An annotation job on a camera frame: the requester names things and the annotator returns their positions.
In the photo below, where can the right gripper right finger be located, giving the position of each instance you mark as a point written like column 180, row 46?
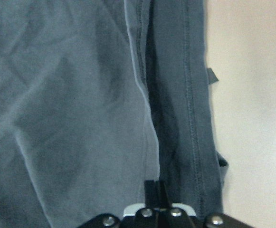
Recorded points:
column 164, row 202

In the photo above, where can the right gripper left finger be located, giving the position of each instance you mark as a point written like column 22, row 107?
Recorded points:
column 151, row 195

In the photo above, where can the black graphic t-shirt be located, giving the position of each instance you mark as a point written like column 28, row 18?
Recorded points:
column 97, row 96

